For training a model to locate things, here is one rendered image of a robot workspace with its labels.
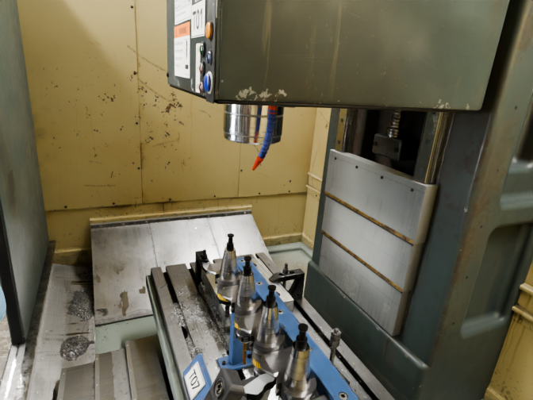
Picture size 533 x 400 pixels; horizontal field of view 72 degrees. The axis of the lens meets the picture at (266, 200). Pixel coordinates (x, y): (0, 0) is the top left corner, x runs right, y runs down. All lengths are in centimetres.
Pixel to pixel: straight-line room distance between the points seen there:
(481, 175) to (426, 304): 42
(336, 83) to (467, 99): 36
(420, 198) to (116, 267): 140
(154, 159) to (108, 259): 54
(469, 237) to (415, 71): 49
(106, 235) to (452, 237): 159
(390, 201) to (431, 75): 45
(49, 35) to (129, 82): 36
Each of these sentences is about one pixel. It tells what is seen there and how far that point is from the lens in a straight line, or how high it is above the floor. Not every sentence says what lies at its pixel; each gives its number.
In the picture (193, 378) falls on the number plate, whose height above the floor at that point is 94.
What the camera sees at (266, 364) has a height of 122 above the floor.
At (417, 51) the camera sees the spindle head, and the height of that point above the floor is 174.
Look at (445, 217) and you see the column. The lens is 112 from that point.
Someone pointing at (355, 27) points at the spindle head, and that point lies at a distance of 75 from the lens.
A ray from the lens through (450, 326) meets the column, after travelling 127.
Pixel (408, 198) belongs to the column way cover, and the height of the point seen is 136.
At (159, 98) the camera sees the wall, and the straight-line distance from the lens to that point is 196.
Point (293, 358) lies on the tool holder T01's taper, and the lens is 60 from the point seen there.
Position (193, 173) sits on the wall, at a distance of 206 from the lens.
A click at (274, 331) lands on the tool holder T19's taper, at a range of 69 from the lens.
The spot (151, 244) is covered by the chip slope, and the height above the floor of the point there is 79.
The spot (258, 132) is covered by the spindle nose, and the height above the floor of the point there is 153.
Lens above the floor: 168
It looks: 19 degrees down
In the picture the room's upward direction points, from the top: 4 degrees clockwise
